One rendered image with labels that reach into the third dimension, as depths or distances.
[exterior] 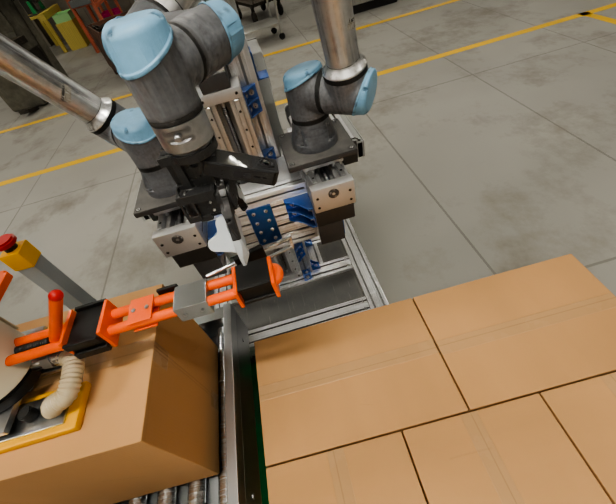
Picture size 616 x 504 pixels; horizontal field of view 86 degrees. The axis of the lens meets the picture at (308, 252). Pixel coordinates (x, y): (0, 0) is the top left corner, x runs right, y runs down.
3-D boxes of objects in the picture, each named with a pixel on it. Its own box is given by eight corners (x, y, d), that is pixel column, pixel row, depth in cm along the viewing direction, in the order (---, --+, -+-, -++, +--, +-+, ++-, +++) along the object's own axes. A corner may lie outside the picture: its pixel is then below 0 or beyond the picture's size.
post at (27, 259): (159, 376, 178) (-3, 258, 105) (160, 364, 183) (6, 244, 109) (171, 373, 178) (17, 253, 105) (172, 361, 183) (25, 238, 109)
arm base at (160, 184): (150, 177, 113) (134, 152, 106) (192, 165, 113) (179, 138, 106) (145, 203, 103) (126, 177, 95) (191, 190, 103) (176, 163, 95)
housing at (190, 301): (182, 323, 68) (171, 312, 65) (183, 297, 73) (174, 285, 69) (215, 314, 68) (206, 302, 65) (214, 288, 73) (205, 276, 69)
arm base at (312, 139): (288, 137, 113) (281, 109, 106) (330, 124, 113) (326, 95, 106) (297, 159, 103) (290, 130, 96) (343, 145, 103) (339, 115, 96)
